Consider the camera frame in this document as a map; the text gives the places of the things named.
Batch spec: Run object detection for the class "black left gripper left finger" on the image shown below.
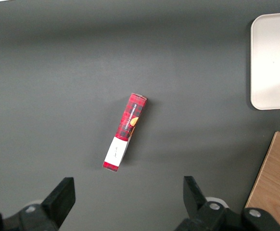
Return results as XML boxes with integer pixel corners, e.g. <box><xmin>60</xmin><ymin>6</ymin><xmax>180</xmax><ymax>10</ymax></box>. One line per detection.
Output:
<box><xmin>0</xmin><ymin>177</ymin><xmax>76</xmax><ymax>231</ymax></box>

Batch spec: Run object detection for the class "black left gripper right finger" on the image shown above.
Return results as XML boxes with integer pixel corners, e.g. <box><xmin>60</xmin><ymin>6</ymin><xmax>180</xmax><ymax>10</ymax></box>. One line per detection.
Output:
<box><xmin>175</xmin><ymin>176</ymin><xmax>280</xmax><ymax>231</ymax></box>

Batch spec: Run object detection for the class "light wooden board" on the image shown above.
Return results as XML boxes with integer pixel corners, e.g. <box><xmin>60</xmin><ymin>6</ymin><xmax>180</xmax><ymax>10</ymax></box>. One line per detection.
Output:
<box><xmin>244</xmin><ymin>131</ymin><xmax>280</xmax><ymax>231</ymax></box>

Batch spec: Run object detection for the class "red plaid shortbread box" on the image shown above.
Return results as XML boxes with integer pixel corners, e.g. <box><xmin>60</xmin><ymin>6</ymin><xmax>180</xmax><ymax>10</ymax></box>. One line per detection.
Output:
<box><xmin>102</xmin><ymin>92</ymin><xmax>148</xmax><ymax>173</ymax></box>

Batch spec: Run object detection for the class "white plastic tray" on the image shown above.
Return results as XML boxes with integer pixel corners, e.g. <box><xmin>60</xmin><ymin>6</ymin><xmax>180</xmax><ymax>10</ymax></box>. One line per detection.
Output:
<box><xmin>250</xmin><ymin>11</ymin><xmax>280</xmax><ymax>111</ymax></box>

